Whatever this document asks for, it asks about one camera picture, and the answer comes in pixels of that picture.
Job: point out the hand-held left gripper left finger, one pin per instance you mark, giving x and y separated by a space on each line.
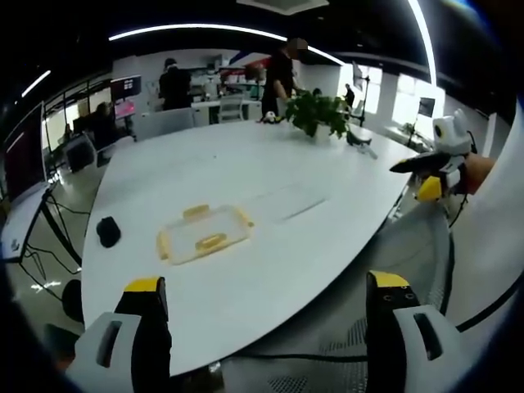
123 340

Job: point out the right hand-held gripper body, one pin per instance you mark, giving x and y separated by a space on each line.
452 141

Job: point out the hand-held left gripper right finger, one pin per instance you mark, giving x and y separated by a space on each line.
405 348

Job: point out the clear plastic food container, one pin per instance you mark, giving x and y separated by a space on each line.
204 233

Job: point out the person's right hand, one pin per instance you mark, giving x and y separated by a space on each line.
480 170

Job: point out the dark round object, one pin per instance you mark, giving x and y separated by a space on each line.
74 301

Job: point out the black stand base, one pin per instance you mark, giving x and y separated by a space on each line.
358 139

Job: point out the grey mesh office chair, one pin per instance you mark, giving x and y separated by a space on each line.
393 249

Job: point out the tall light stand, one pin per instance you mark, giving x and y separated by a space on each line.
364 94

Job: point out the black computer mouse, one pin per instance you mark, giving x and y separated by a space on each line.
108 232

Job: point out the green potted plant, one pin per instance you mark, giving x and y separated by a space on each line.
317 112

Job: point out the white side desk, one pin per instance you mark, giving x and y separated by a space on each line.
24 229

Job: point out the small black white toy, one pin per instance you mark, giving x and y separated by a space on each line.
270 118

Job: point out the large dark monitor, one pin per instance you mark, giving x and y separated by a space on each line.
24 155

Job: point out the ceiling light strip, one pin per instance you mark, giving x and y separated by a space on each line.
196 29

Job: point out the wall screen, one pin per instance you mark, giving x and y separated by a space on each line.
126 88

